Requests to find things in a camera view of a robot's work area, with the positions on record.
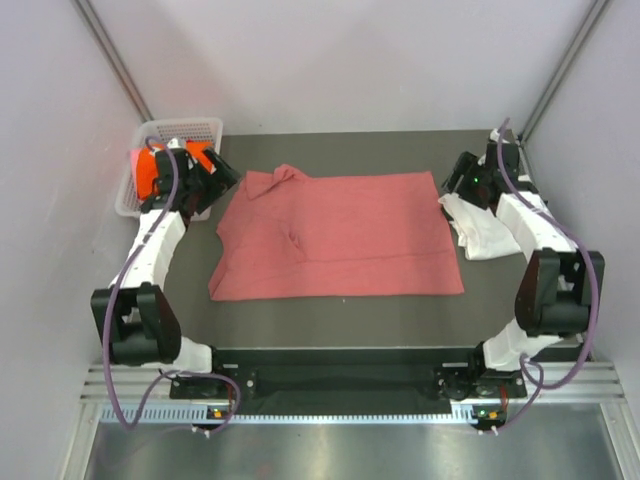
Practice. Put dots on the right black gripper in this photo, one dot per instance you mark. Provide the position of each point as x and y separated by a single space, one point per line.
465 166

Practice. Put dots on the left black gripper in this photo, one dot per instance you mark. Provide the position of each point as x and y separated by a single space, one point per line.
221 181

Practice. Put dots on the salmon pink t shirt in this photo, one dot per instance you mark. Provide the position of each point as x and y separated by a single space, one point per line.
287 235

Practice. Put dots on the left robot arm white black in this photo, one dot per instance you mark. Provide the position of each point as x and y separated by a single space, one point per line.
133 316

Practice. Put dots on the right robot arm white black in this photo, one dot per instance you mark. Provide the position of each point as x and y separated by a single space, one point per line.
558 293

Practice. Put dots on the white plastic laundry basket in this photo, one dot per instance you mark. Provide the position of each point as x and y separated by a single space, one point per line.
209 129

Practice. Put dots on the orange t shirt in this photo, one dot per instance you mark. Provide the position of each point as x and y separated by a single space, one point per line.
147 171

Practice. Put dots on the folded white t shirt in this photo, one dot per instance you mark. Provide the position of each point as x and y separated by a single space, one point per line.
485 234

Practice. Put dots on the light pink shirt in basket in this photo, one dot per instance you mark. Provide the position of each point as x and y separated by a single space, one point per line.
133 159

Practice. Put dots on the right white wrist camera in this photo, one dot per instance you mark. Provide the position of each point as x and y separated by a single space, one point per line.
495 137

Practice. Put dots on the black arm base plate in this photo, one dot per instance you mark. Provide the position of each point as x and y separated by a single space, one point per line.
328 381

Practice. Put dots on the grey slotted cable duct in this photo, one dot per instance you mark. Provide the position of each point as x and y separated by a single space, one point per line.
203 414

